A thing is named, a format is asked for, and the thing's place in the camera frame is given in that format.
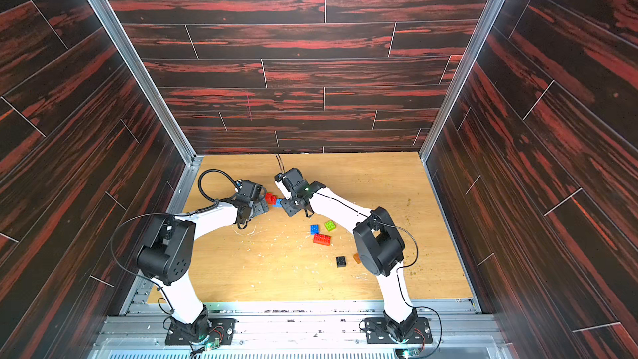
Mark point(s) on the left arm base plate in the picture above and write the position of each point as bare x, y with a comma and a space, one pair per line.
213, 332

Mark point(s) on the aluminium front rail frame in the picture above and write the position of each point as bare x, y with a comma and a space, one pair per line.
327, 329

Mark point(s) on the lime green square lego brick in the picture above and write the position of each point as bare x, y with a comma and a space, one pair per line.
329, 225

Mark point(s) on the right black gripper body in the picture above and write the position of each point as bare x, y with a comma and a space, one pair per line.
292, 204

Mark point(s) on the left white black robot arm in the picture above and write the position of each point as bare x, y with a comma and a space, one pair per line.
167, 248

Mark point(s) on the left aluminium corner post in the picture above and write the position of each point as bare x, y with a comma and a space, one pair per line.
115, 30

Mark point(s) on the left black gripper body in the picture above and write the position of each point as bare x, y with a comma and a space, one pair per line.
257, 209

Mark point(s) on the aluminium corner post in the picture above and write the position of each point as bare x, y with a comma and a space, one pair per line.
483, 27
115, 30

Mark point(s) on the right aluminium corner post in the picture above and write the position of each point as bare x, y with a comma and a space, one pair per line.
483, 27

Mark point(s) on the long red lego brick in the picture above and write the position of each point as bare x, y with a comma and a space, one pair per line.
322, 239

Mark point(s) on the small red lego brick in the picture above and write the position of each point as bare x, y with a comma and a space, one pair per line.
271, 198

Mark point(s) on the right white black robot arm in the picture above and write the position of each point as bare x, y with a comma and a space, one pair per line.
379, 244

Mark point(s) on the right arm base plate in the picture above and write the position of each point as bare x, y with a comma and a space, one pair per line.
381, 330

